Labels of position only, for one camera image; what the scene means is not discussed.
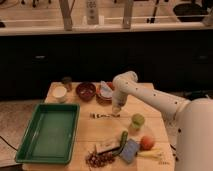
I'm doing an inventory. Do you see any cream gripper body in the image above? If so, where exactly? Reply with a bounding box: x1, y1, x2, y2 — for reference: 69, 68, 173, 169
112, 91, 127, 114

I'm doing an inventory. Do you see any silver fork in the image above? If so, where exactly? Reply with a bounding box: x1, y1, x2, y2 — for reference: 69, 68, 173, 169
90, 113, 120, 119

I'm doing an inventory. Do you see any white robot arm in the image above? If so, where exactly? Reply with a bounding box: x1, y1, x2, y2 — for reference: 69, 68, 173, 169
112, 71, 213, 171

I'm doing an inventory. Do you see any blue grey cloth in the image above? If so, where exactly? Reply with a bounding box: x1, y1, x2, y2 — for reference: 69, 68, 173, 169
100, 81, 113, 98

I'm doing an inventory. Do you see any orange bowl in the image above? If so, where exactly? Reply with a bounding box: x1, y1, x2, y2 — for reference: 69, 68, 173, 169
96, 82, 114, 104

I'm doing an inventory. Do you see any green cup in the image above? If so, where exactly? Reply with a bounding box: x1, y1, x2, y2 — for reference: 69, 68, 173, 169
131, 113, 145, 130

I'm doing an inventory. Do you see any dark red bowl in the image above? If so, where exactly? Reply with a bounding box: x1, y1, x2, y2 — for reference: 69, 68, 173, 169
76, 82, 96, 101

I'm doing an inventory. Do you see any green cucumber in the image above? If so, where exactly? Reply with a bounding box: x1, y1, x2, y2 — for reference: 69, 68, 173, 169
113, 131, 128, 156

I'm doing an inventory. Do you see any white box with dark edge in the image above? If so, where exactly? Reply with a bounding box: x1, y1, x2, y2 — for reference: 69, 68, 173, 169
95, 139, 120, 154

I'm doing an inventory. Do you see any orange fruit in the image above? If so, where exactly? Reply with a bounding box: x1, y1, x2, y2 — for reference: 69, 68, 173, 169
140, 136, 155, 150

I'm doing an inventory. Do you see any blue sponge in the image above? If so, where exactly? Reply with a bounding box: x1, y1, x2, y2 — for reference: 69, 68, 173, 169
119, 139, 140, 164

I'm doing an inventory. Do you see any dark brown cup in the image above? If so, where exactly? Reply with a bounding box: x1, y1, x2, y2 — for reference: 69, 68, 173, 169
62, 77, 72, 92

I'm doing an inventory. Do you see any white cup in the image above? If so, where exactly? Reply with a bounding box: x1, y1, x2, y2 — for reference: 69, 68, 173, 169
52, 86, 67, 103

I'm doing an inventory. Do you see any bunch of red grapes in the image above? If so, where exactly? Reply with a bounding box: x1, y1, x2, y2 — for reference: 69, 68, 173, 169
85, 152, 115, 168

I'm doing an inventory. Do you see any yellow banana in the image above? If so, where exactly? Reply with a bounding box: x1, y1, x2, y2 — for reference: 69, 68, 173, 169
137, 149, 163, 159

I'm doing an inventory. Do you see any green plastic tray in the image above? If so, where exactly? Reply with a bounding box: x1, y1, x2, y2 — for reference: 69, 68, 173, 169
15, 103, 80, 165

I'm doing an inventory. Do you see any white remote control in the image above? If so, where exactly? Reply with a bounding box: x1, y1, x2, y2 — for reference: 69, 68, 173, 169
86, 0, 99, 25

